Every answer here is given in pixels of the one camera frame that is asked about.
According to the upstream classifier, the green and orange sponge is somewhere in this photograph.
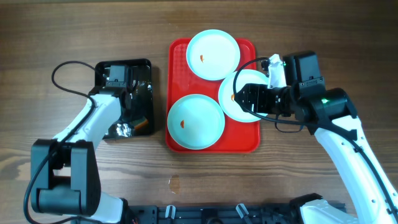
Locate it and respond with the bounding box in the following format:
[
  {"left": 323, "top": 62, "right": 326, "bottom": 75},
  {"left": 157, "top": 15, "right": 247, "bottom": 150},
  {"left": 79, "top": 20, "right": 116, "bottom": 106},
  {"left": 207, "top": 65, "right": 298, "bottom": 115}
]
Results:
[{"left": 132, "top": 116, "right": 149, "bottom": 130}]

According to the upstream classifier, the light blue plate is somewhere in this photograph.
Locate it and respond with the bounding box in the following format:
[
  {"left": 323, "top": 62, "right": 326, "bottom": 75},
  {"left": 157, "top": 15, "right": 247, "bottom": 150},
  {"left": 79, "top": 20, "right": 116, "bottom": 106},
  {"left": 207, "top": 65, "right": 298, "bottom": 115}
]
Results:
[
  {"left": 186, "top": 29, "right": 241, "bottom": 81},
  {"left": 218, "top": 69, "right": 269, "bottom": 123},
  {"left": 167, "top": 94, "right": 225, "bottom": 150}
]

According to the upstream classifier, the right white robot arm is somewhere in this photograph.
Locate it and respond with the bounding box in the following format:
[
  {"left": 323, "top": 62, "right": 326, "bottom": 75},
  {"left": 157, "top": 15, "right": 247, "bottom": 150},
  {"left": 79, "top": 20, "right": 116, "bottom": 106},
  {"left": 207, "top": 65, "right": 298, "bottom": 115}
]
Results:
[{"left": 232, "top": 51, "right": 397, "bottom": 223}]

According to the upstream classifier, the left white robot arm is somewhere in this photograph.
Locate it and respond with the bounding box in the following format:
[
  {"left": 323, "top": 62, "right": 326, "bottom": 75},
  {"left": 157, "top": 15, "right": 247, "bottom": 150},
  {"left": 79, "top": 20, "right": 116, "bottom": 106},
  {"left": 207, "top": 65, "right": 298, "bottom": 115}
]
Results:
[{"left": 24, "top": 65, "right": 138, "bottom": 223}]

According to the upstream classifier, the black rectangular water tray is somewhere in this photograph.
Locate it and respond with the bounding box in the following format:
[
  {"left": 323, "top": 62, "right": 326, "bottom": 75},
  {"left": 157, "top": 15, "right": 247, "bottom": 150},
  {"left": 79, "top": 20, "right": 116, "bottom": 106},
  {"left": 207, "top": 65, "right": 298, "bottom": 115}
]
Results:
[{"left": 90, "top": 58, "right": 154, "bottom": 139}]

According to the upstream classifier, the red plastic tray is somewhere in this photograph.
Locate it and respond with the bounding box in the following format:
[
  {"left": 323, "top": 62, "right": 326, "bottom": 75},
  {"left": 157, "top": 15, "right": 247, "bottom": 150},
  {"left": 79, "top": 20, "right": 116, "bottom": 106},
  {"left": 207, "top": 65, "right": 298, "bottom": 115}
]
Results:
[{"left": 165, "top": 38, "right": 261, "bottom": 154}]

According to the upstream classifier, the right black cable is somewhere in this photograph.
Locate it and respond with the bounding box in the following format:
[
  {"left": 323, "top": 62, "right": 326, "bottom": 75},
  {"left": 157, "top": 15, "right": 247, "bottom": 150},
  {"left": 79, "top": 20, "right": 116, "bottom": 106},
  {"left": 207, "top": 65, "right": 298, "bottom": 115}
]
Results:
[{"left": 232, "top": 57, "right": 398, "bottom": 215}]

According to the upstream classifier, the black cable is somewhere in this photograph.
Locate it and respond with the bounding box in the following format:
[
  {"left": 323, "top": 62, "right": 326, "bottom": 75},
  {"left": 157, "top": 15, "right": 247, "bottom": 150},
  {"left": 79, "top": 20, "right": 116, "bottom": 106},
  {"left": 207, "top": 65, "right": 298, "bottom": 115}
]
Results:
[
  {"left": 23, "top": 60, "right": 100, "bottom": 224},
  {"left": 232, "top": 57, "right": 398, "bottom": 215}
]

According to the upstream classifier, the left black cable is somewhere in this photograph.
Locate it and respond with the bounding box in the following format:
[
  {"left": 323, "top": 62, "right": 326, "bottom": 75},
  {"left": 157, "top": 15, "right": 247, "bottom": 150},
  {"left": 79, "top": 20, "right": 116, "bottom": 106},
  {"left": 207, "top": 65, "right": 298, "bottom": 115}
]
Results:
[{"left": 23, "top": 60, "right": 100, "bottom": 224}]

